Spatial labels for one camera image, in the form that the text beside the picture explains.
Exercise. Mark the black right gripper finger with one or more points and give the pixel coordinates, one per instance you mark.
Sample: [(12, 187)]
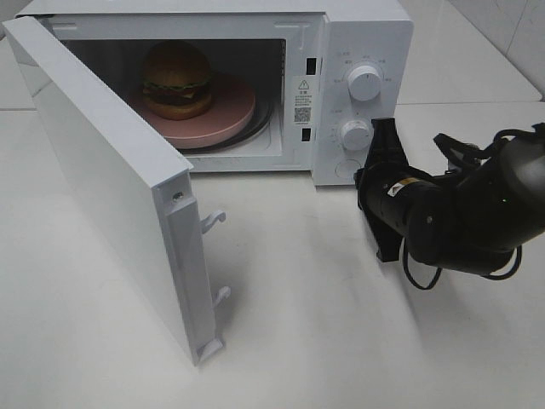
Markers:
[(385, 147), (387, 239)]

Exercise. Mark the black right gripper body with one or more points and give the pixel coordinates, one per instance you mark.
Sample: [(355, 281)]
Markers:
[(392, 196)]

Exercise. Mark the white microwave knob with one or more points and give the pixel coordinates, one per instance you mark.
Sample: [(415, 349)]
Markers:
[(364, 81), (355, 135)]

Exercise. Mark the round white door button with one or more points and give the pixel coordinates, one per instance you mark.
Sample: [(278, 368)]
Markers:
[(346, 169)]

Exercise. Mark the pink round plate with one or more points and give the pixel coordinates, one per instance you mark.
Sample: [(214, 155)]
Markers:
[(233, 104)]

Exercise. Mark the burger with lettuce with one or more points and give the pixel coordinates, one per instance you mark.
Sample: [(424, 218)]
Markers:
[(176, 80)]

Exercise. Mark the white microwave door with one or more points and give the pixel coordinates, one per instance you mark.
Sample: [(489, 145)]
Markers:
[(131, 182)]

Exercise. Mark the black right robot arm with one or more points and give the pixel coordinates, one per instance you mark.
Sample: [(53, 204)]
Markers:
[(474, 218)]

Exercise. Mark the white microwave oven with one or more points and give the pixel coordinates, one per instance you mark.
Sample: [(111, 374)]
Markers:
[(296, 54)]

